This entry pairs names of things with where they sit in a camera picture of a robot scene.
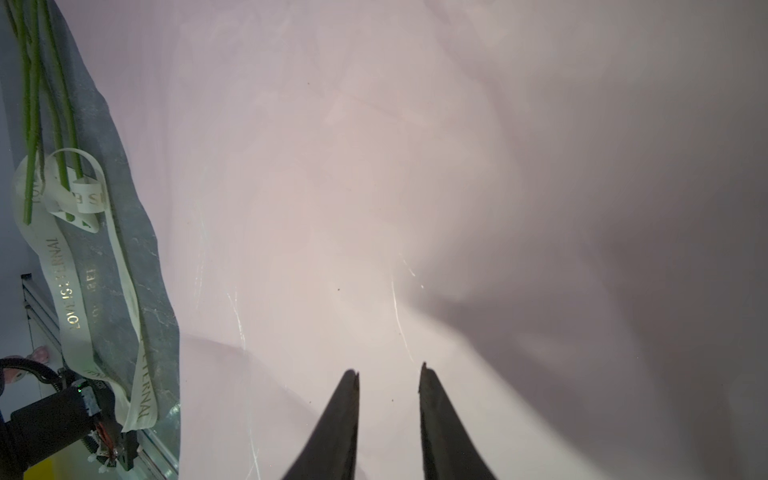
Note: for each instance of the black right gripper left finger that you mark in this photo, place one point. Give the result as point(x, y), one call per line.
point(331, 450)

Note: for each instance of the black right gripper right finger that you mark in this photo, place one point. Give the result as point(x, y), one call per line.
point(447, 450)

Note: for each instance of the pink purple wrapping paper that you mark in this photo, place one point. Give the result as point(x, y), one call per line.
point(559, 206)

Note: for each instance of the white fake rose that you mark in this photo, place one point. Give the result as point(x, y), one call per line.
point(43, 75)

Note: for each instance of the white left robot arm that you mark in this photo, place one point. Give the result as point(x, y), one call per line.
point(80, 410)

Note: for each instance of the cream printed ribbon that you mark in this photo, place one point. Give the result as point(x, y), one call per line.
point(91, 212)

